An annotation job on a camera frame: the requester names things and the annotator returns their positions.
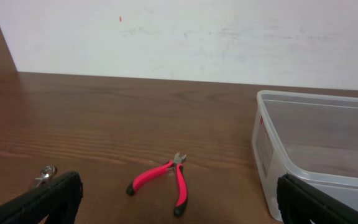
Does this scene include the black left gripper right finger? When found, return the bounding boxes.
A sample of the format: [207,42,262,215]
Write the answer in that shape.
[277,174,358,224]

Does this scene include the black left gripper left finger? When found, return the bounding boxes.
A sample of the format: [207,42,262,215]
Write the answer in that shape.
[0,171,83,224]

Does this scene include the clear plastic container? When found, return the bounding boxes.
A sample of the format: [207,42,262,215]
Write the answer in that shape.
[252,90,358,220]

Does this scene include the silver combination wrench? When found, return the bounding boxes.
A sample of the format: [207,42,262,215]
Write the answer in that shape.
[29,166,58,190]

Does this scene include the red handled cutting pliers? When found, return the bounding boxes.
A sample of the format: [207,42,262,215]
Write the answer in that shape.
[126,152,188,217]

